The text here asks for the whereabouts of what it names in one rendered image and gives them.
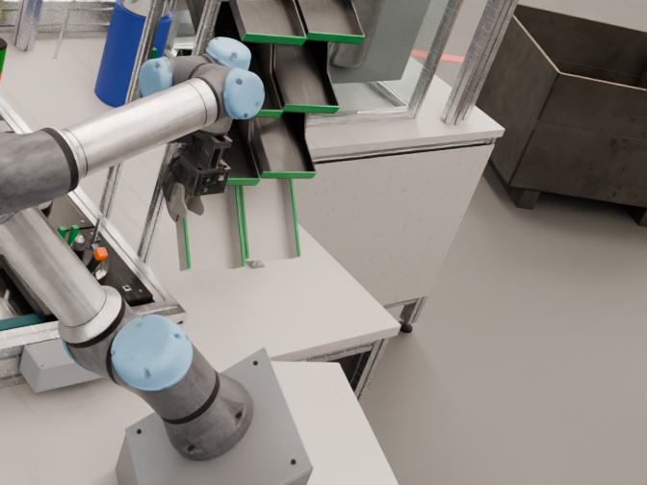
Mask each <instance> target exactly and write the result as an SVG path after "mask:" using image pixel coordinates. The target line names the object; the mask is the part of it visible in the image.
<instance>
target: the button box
mask: <svg viewBox="0 0 647 485"><path fill-rule="evenodd" d="M19 370H20V372H21V373H22V375H23V376H24V377H25V379H26V380H27V382H28V383H29V385H30V386H31V388H32V389H33V390H34V392H35V393H39V392H43V391H48V390H52V389H56V388H61V387H64V386H68V385H73V384H77V383H82V382H86V381H90V380H94V379H98V378H102V376H100V375H98V374H96V373H94V372H91V371H88V370H85V369H83V368H81V367H80V366H78V365H77V364H76V363H75V362H74V361H73V360H72V359H71V358H70V357H69V356H68V355H67V353H66V352H65V349H64V346H63V342H62V338H60V339H55V340H50V341H45V342H40V343H35V344H30V345H25V346H24V348H23V352H22V356H21V361H20V365H19Z"/></svg>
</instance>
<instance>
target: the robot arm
mask: <svg viewBox="0 0 647 485"><path fill-rule="evenodd" d="M250 58H251V55H250V51H249V50H248V48H247V47H246V46H244V45H243V44H242V43H240V42H238V41H236V40H235V39H232V38H214V39H212V40H210V42H209V44H208V47H207V48H206V53H205V54H198V55H192V56H180V57H167V58H166V57H161V58H159V59H152V60H148V61H146V62H145V63H144V64H143V65H142V67H141V70H140V73H139V87H140V91H141V94H142V98H141V99H138V100H136V101H133V102H130V103H128V104H125V105H123V106H120V107H117V108H115V109H112V110H110V111H108V112H106V113H103V114H100V115H96V116H94V117H91V118H89V119H86V120H83V121H81V122H78V123H76V124H73V125H71V126H68V127H65V128H64V129H61V130H58V129H56V128H54V127H45V128H42V129H40V130H37V131H35V132H31V133H22V134H14V133H5V132H1V131H0V252H1V253H2V254H3V256H4V257H5V258H6V259H7V260H8V261H9V262H10V264H11V265H12V266H13V267H14V268H15V270H16V271H17V272H18V273H19V274H20V275H21V277H22V278H23V279H24V280H25V281H26V282H27V284H28V285H29V286H30V287H31V288H32V289H33V291H34V292H35V293H36V294H37V295H38V296H39V298H40V299H41V300H42V301H43V302H44V303H45V305H46V306H47V307H48V308H49V309H50V310H51V312H52V313H53V314H54V315H55V316H56V317H57V319H58V320H59V322H58V332H59V334H60V336H61V338H62V342H63V346H64V349H65V352H66V353H67V355H68V356H69V357H70V358H71V359H72V360H73V361H74V362H75V363H76V364H77V365H78V366H80V367H81V368H83V369H85V370H88V371H91V372H94V373H96V374H98V375H100V376H102V377H104V378H106V379H108V380H110V381H112V382H114V383H116V384H118V386H121V387H122V388H124V389H126V390H128V391H130V392H132V393H134V394H136V395H137V396H139V397H141V398H142V399H143V400H144V401H145V402H146V403H147V404H148V405H149V406H150V407H151V408H152V409H153V410H154V411H155V412H156V413H157V414H158V415H159V416H160V417H161V419H162V420H163V423H164V426H165V428H166V431H167V433H168V438H169V440H170V442H171V444H172V445H173V447H174V448H175V449H176V450H177V451H178V452H179V453H180V454H181V455H182V456H183V457H185V458H187V459H189V460H193V461H207V460H211V459H214V458H217V457H219V456H221V455H223V454H224V453H225V452H227V451H228V450H230V449H231V448H232V447H234V446H235V445H236V444H238V443H239V442H240V440H241V439H242V438H243V437H244V435H245V434H246V432H247V430H248V428H249V426H250V423H251V420H252V416H253V402H252V398H251V396H250V394H249V393H248V391H247V390H246V389H245V388H244V386H243V385H242V384H241V383H239V382H238V381H237V380H235V379H233V378H231V377H229V376H226V375H224V374H222V373H220V372H218V371H216V370H215V369H214V368H213V367H212V366H211V364H210V363H209V362H208V361H207V360H206V359H205V357H204V356H203V355H202V354H201V353H200V351H199V350H198V349H197V348H196V347H195V346H194V344H193V343H192V342H191V341H190V339H189V337H188V336H187V334H186V333H185V331H184V330H183V329H182V328H181V327H180V326H178V325H177V324H176V323H174V322H173V321H172V320H170V319H168V318H166V317H163V316H159V315H146V316H144V317H141V316H139V315H138V314H136V313H135V312H134V311H133V310H132V309H131V308H130V306H129V305H128V304H127V303H126V301H125V300H124V299H123V297H122V296H121V295H120V294H119V292H118V291H117V290H116V289H114V288H112V287H109V286H101V285H100V284H99V283H98V282H97V280H96V279H95V278H94V277H93V275H92V274H91V273H90V271H89V270H88V269H87V268H86V266H85V265H84V264H83V263H82V261H81V260H80V259H79V258H78V256H77V255H76V254H75V253H74V251H73V250H72V249H71V248H70V246H69V245H68V244H67V243H66V241H65V240H64V239H63V237H62V236H61V235H60V234H59V232H58V231H57V230H56V229H55V227H54V226H53V225H52V224H51V222H50V221H49V220H48V219H47V217H46V216H45V215H44V214H43V212H42V211H41V210H40V209H39V207H38V206H37V205H39V204H42V203H45V202H47V201H50V200H52V199H55V198H58V197H60V196H62V195H64V194H67V193H69V192H72V191H75V190H76V189H77V188H78V186H79V184H80V180H81V179H83V178H86V177H88V176H91V175H93V174H94V173H97V172H99V171H101V170H104V169H106V168H108V167H111V166H114V165H117V164H119V163H121V162H124V161H126V160H128V159H131V158H133V157H135V156H138V155H140V154H142V153H144V152H146V151H149V150H151V149H153V148H156V147H158V146H160V145H163V144H165V143H167V144H173V143H176V142H178V143H186V144H182V148H177V151H176V152H175V153H173V154H172V158H171V160H170V162H169V164H167V168H166V171H165V173H164V176H163V180H162V187H163V193H164V198H165V201H166V205H167V209H168V214H169V216H170V217H171V219H172V220H173V221H174V222H176V221H179V220H180V219H181V218H182V217H186V216H187V214H188V211H191V212H193V213H195V214H197V215H199V216H202V215H203V214H204V211H205V207H204V205H203V202H202V200H201V195H208V194H216V193H224V191H225V188H226V184H227V181H228V178H229V175H230V171H231V168H230V167H229V166H228V165H227V164H226V163H225V162H224V161H223V160H222V159H221V156H222V153H223V150H224V148H229V147H231V143H232V140H231V139H230V138H229V137H227V133H228V130H229V129H230V127H231V124H232V120H233V118H234V119H249V118H252V117H254V116H255V115H256V114H257V113H258V112H259V111H260V109H261V107H262V105H263V102H264V98H265V93H264V90H265V89H264V86H263V83H262V81H261V79H260V78H259V77H258V76H257V75H256V74H254V73H253V72H249V71H248V68H249V64H250ZM226 174H227V175H226ZM225 177H226V178H225ZM224 180H225V182H224ZM223 183H224V184H223Z"/></svg>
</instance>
